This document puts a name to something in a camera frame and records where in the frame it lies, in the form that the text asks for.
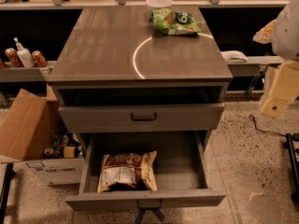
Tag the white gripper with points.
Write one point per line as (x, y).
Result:
(287, 34)

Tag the brown chip bag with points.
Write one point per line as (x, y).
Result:
(127, 170)

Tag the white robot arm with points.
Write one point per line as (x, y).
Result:
(283, 34)

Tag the grey closed top drawer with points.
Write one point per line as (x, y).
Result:
(116, 118)

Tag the green chip bag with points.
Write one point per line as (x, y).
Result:
(173, 22)

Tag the grey open middle drawer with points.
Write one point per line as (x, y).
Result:
(179, 168)

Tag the grey drawer cabinet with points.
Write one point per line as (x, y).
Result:
(115, 56)

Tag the white folded cloth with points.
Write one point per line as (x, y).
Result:
(234, 56)

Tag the black stand base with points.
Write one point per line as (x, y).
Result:
(293, 161)

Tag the red soda can right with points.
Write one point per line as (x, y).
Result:
(39, 58)

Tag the red soda can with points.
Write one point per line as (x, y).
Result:
(39, 58)
(11, 53)

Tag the white pump bottle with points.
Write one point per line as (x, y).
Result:
(24, 54)

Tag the brown cardboard box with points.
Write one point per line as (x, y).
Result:
(33, 133)

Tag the red soda can left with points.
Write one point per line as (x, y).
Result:
(11, 53)

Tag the black drawer handle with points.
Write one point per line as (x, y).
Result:
(151, 117)

